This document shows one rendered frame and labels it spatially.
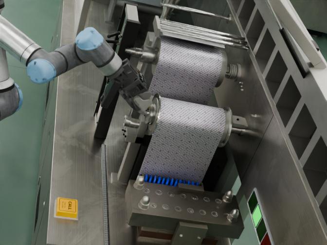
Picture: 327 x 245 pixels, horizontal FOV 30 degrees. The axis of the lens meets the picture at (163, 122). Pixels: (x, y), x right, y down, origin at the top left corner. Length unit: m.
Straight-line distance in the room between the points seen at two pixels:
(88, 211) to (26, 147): 1.66
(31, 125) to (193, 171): 1.93
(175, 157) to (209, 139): 0.14
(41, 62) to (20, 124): 2.12
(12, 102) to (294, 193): 1.05
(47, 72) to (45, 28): 3.20
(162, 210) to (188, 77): 0.50
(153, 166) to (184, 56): 0.41
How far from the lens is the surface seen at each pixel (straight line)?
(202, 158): 2.13
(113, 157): 2.39
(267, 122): 1.98
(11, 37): 1.88
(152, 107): 2.03
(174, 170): 2.15
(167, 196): 2.10
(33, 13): 5.20
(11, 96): 2.21
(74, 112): 2.57
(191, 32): 2.22
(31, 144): 3.77
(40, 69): 1.80
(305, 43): 1.78
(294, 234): 1.73
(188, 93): 2.25
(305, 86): 1.80
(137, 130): 2.13
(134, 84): 1.93
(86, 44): 1.84
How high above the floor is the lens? 2.39
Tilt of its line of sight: 34 degrees down
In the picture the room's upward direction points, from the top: 20 degrees clockwise
